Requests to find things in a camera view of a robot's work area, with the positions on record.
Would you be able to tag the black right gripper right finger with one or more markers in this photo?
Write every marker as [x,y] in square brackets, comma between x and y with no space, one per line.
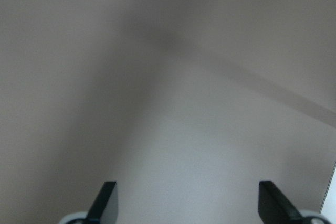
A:
[274,207]

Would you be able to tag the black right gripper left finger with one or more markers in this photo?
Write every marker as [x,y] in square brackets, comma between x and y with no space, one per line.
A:
[105,206]

